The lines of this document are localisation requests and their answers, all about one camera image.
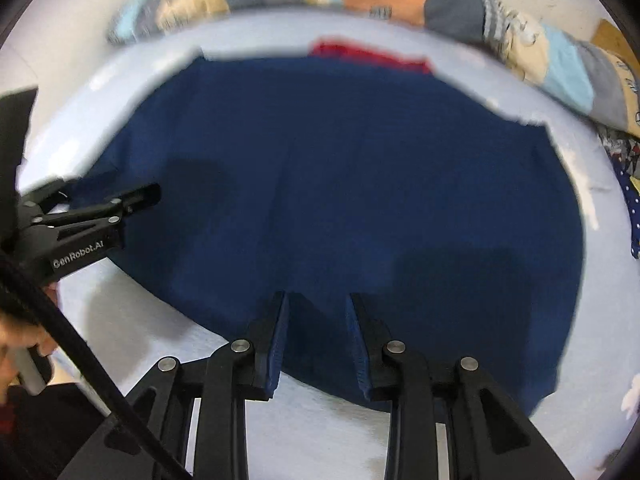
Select black cable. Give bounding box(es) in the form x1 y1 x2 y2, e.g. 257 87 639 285
0 252 193 480

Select person's left hand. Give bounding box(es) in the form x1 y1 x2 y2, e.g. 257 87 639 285
0 282 60 401

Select navy jacket with red collar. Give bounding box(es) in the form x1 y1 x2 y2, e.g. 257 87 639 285
65 40 586 411

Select dark grey checked cloth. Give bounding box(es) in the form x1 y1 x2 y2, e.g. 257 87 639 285
597 125 640 181

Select dark patterned blanket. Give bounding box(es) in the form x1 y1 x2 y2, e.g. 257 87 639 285
612 165 640 261

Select light blue cloud-print bed sheet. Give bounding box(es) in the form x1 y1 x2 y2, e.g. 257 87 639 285
15 7 640 480

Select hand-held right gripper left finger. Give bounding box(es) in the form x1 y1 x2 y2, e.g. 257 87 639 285
60 291 292 480

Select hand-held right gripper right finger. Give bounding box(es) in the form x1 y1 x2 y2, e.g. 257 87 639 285
345 292 576 480

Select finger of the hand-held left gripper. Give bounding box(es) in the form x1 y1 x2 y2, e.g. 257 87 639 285
30 183 162 233
17 176 73 211

